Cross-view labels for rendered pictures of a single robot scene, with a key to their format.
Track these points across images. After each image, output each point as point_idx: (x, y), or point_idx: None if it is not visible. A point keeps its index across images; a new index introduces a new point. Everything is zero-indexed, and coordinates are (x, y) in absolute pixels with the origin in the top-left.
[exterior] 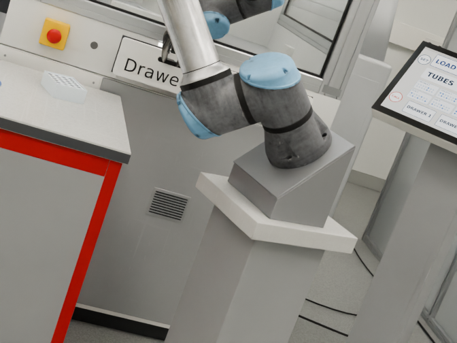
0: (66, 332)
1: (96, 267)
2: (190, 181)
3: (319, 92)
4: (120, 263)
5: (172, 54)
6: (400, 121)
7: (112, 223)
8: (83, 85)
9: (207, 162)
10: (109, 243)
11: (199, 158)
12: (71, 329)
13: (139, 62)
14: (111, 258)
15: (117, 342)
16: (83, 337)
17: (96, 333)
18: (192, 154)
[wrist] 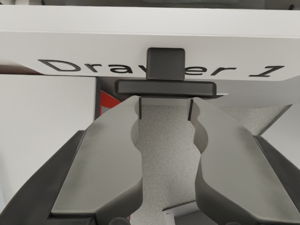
0: (148, 116)
1: (154, 102)
2: (228, 90)
3: None
4: (169, 102)
5: (172, 36)
6: None
7: (156, 98)
8: (25, 80)
9: (256, 85)
10: (157, 100)
11: (244, 84)
12: (151, 111)
13: (77, 61)
14: (163, 102)
15: (177, 115)
16: (157, 118)
17: (164, 110)
18: (234, 83)
